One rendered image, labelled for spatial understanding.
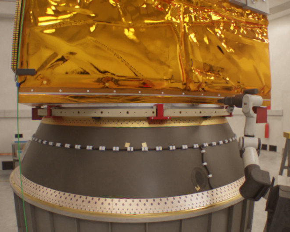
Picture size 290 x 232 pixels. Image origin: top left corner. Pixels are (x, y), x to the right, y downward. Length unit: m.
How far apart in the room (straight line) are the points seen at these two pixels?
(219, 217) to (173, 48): 1.09
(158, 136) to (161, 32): 0.65
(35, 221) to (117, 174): 0.67
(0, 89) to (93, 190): 5.76
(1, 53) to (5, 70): 0.48
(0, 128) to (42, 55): 5.63
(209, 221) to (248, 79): 1.10
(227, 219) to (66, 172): 1.04
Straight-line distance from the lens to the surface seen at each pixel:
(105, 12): 1.45
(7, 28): 7.19
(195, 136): 1.54
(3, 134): 6.88
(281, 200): 1.14
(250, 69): 2.00
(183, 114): 1.48
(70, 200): 1.40
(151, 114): 1.41
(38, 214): 1.65
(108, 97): 1.39
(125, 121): 1.44
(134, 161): 1.36
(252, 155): 1.39
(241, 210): 1.79
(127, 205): 1.30
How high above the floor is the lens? 1.71
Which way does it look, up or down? 2 degrees down
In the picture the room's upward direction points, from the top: straight up
